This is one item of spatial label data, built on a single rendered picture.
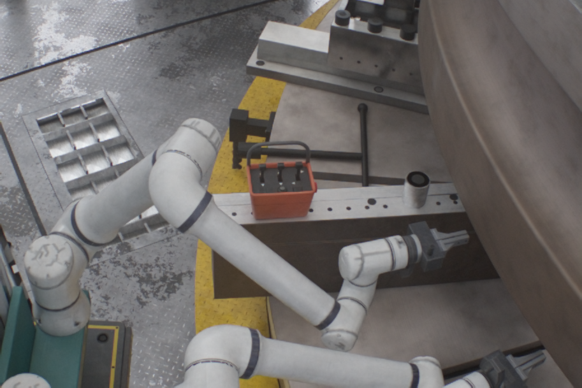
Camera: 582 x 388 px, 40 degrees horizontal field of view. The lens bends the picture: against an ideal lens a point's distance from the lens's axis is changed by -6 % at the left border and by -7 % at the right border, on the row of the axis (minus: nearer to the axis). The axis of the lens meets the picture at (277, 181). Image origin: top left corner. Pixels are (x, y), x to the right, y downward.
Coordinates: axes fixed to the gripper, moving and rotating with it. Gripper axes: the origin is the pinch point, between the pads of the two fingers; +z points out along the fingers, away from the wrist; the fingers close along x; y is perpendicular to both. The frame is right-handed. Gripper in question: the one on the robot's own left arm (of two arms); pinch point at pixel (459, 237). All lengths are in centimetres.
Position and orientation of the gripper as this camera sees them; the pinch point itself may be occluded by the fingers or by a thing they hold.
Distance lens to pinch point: 227.4
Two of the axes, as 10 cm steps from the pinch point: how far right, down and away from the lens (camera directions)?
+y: 0.4, -7.1, -7.1
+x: -2.8, -6.9, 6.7
